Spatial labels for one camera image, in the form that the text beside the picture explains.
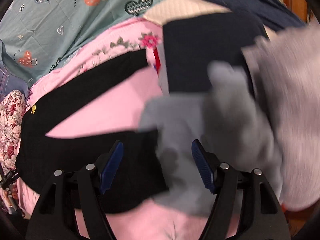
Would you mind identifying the pink floral bed sheet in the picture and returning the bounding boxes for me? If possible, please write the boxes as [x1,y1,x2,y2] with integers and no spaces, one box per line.
[16,18,207,239]

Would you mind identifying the lilac grey garment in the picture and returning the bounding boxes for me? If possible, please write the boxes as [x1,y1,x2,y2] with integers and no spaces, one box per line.
[242,24,319,211]

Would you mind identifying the cream quilted pillow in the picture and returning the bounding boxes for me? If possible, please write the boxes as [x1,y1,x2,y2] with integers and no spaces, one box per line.
[143,0,231,26]

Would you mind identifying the teal patterned blanket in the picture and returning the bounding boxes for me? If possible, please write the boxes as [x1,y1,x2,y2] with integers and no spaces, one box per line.
[1,0,163,85]

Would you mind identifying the navy folded garment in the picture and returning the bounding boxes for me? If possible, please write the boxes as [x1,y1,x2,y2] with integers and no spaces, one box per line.
[163,12,267,93]

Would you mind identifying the dark blue folded jeans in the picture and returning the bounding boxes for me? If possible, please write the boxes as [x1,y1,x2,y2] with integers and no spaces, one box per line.
[204,0,306,31]

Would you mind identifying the blue pillow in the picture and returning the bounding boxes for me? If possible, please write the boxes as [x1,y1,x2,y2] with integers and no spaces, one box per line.
[0,41,29,101]

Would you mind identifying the black pants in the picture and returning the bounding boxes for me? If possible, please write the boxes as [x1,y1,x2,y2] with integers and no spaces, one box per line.
[16,49,168,213]

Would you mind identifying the red floral pillow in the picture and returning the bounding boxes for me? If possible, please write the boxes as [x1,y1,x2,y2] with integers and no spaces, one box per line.
[1,90,26,174]

